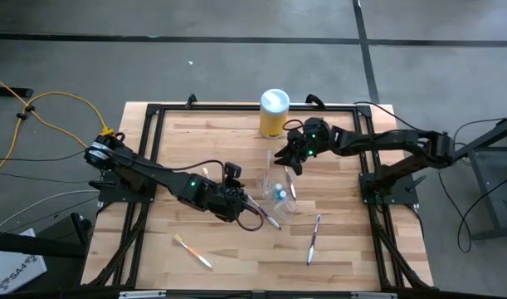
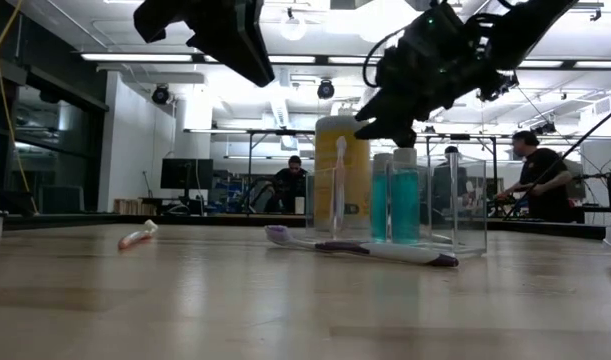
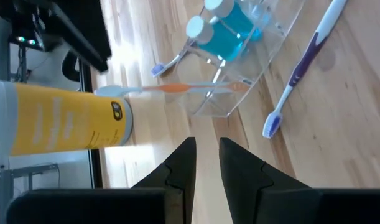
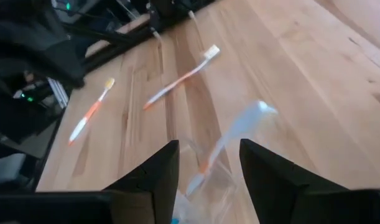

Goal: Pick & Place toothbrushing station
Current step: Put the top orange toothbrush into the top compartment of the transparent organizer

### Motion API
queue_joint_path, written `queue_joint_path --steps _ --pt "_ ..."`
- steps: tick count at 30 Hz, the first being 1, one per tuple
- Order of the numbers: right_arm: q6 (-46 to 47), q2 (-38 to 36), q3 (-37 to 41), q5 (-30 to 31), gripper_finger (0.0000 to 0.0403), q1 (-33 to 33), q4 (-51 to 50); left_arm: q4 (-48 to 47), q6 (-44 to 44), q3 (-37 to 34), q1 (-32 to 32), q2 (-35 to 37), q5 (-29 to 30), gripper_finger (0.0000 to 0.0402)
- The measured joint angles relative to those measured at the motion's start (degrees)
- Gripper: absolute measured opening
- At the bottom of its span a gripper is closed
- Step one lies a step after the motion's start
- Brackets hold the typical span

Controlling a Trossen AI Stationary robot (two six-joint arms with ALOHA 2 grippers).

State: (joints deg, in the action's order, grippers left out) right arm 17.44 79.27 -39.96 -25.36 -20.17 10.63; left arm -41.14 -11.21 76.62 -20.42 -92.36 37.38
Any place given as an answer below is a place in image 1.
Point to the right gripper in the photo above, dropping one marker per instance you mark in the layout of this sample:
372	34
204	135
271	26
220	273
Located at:
317	143

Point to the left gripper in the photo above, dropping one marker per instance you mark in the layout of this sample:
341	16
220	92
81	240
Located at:
228	201

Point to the purple and white toothbrush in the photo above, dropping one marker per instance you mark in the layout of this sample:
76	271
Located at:
313	240
289	182
269	219

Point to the teal liquid bottle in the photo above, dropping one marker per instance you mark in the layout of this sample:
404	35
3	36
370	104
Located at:
282	194

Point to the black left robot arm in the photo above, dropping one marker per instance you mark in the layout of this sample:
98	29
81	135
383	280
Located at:
153	172

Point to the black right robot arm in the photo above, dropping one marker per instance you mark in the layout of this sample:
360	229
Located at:
381	141

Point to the clear acrylic organizer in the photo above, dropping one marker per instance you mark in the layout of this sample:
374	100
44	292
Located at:
288	212

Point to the yellow cylinder container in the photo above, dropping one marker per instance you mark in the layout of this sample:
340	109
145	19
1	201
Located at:
274	120

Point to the black floor stand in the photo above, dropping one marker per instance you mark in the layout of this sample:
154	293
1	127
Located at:
62	232

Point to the black side table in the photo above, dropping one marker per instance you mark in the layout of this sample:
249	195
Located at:
486	182

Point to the white printed box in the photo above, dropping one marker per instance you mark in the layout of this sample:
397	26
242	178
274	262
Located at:
12	270

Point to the black floor bar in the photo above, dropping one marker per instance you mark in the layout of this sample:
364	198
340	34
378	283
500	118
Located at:
8	91

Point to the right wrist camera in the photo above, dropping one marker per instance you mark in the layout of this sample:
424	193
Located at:
295	139

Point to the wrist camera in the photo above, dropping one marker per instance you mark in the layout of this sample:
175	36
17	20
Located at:
295	139
232	169

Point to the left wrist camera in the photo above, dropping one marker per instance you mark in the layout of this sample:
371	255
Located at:
232	169

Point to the black aluminium table frame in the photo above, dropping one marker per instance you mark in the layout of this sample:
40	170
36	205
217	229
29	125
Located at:
215	107

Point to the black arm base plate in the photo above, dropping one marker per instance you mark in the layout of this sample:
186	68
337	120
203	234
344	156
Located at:
108	194
406	197

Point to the silver aluminium bracket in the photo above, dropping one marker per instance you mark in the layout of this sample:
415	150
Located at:
141	294
373	295

